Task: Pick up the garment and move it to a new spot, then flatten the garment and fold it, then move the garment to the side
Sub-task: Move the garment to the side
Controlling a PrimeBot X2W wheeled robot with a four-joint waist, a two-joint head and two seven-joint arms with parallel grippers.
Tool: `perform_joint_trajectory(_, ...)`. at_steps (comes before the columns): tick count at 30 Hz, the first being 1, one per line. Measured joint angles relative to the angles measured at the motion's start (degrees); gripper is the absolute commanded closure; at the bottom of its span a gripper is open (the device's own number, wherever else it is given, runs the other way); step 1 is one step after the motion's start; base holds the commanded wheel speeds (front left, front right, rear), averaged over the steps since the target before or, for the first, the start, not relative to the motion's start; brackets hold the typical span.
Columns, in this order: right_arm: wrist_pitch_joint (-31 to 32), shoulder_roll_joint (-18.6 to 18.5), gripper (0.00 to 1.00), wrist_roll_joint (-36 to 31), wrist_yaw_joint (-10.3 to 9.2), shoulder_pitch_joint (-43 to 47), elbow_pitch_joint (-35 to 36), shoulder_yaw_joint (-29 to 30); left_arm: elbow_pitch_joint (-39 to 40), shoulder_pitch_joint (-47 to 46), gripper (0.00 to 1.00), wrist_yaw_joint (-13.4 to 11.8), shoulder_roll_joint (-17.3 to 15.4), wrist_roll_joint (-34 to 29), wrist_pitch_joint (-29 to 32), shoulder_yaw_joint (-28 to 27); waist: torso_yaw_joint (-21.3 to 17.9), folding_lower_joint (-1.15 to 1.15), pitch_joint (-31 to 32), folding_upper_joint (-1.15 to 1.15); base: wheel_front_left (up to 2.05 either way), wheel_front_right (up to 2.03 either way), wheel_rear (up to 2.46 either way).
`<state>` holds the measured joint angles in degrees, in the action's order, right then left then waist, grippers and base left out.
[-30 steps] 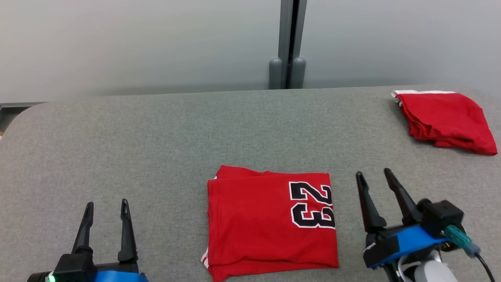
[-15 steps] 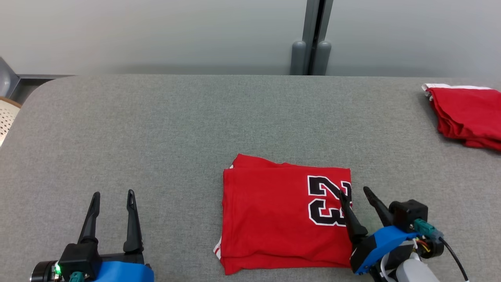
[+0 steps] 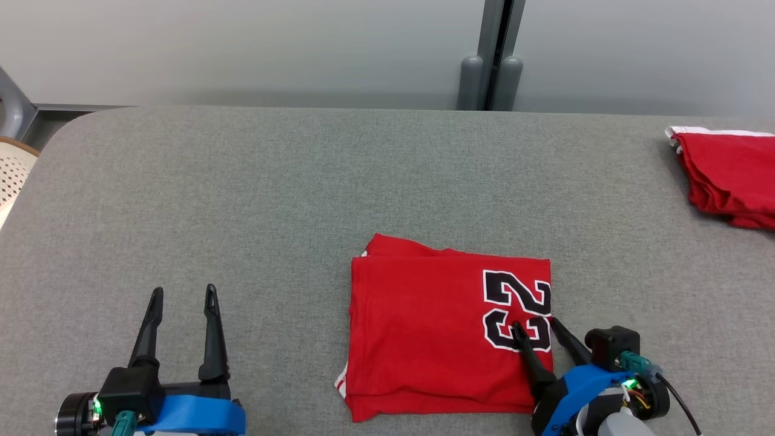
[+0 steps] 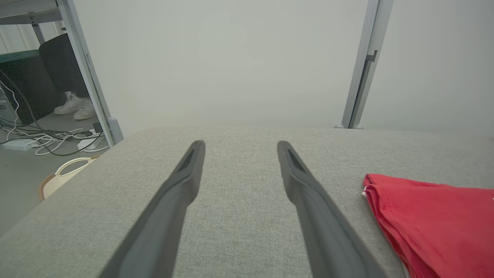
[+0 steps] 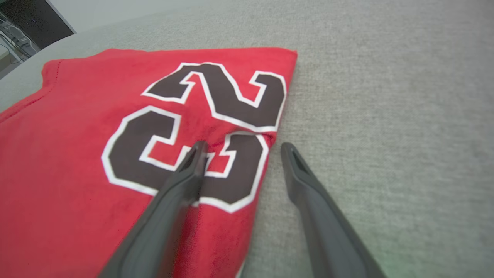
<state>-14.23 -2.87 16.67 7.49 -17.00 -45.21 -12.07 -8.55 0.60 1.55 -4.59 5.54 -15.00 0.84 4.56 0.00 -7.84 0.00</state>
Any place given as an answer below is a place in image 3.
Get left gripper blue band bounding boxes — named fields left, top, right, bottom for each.
left=129, top=283, right=248, bottom=436

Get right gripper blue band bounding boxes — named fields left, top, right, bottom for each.
left=512, top=318, right=635, bottom=436

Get red jersey with white sleeves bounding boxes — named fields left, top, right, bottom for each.
left=335, top=233, right=555, bottom=423

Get red shorts with white band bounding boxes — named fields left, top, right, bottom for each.
left=664, top=125, right=775, bottom=231

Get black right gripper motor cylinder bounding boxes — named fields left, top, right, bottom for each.
left=596, top=374, right=671, bottom=424

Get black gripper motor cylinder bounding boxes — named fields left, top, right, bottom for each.
left=596, top=374, right=671, bottom=424
left=56, top=392, right=102, bottom=436

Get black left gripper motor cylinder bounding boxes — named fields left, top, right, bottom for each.
left=56, top=392, right=102, bottom=436

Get beige perforated laundry basket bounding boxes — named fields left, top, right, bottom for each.
left=0, top=136, right=41, bottom=231

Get right cable with teal connector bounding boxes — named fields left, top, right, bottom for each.
left=616, top=351, right=703, bottom=436

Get grey metal frame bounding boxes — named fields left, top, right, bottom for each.
left=0, top=65, right=40, bottom=141

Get grey metal partition post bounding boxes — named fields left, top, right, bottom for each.
left=457, top=0, right=526, bottom=111

